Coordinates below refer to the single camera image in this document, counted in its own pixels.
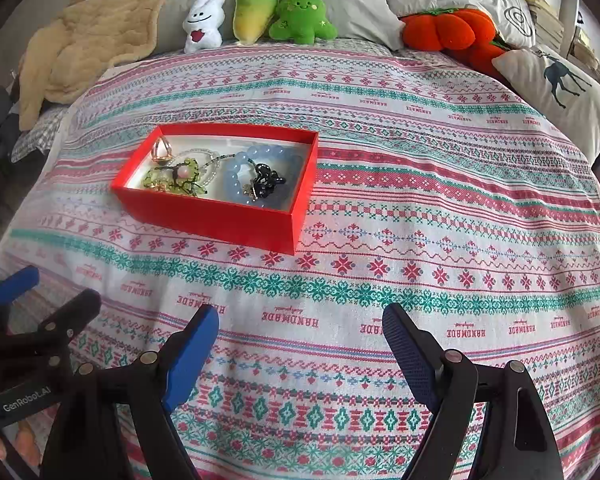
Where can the white bunny plush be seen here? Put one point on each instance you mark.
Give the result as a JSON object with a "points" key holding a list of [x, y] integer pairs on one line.
{"points": [[202, 25]]}

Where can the red cardboard box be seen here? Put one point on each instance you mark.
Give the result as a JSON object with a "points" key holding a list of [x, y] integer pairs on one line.
{"points": [[205, 225]]}

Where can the orange pumpkin plush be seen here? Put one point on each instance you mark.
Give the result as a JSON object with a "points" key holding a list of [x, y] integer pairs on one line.
{"points": [[445, 30], [485, 57]]}

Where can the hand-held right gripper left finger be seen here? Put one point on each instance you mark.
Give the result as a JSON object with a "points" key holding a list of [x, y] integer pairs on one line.
{"points": [[195, 355]]}

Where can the stack of books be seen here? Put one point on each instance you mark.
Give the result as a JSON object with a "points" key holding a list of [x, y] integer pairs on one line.
{"points": [[545, 20]]}

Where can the yellow-green carrot plush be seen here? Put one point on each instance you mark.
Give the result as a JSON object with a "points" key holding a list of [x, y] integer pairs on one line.
{"points": [[252, 10]]}

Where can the person's left hand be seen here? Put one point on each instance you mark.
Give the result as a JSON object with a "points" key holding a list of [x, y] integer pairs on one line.
{"points": [[22, 445]]}

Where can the white wooden post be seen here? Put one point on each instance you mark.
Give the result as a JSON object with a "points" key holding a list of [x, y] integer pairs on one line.
{"points": [[570, 20]]}

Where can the beige quilted blanket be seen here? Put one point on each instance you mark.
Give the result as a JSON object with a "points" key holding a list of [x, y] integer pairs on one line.
{"points": [[105, 25]]}

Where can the green tree plush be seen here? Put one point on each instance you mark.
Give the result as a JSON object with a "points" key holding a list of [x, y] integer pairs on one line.
{"points": [[300, 15]]}

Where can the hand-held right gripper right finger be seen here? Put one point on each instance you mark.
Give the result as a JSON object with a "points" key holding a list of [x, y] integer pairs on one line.
{"points": [[410, 355]]}

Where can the deer print pillow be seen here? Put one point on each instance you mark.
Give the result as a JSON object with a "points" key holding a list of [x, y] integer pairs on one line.
{"points": [[555, 95]]}

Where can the grey plaid sheet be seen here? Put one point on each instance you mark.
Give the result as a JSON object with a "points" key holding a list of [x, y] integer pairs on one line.
{"points": [[40, 135]]}

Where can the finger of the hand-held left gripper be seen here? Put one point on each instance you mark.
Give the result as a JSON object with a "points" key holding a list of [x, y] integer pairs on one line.
{"points": [[17, 282], [75, 312]]}

